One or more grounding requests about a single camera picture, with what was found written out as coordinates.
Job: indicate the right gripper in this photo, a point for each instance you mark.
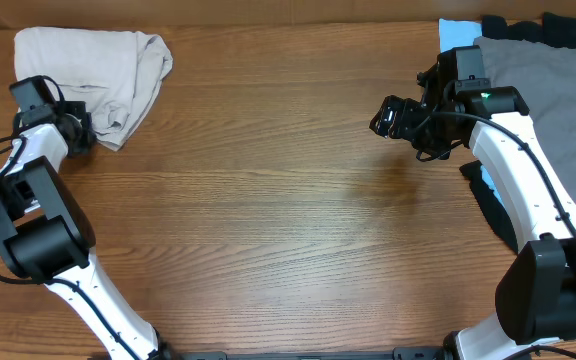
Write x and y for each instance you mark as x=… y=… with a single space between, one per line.
x=406 y=108

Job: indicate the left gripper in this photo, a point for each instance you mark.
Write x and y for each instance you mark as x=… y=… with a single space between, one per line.
x=77 y=108

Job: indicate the beige shorts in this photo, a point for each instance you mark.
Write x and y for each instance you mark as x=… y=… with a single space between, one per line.
x=118 y=74

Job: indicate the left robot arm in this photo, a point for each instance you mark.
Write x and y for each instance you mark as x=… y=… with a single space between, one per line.
x=45 y=237

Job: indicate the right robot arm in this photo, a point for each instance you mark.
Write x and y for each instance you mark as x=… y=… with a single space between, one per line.
x=535 y=302

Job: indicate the light blue garment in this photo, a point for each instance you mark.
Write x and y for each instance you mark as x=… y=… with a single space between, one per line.
x=454 y=34

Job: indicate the grey shorts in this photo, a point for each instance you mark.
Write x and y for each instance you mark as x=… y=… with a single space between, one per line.
x=546 y=79

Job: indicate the black garment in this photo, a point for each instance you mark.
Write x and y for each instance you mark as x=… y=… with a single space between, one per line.
x=554 y=31

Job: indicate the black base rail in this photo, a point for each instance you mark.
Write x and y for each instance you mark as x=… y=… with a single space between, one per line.
x=398 y=353

